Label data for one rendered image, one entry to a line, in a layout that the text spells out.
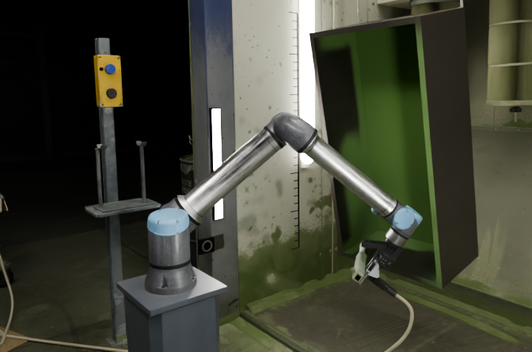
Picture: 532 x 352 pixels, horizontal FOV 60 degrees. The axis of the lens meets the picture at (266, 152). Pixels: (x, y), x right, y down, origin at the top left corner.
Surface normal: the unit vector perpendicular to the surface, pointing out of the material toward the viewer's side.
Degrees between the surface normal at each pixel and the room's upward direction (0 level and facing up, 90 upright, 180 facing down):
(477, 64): 90
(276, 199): 90
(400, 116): 102
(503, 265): 57
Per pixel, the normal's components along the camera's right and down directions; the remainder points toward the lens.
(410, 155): -0.75, 0.29
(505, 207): -0.67, -0.46
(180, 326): 0.62, 0.09
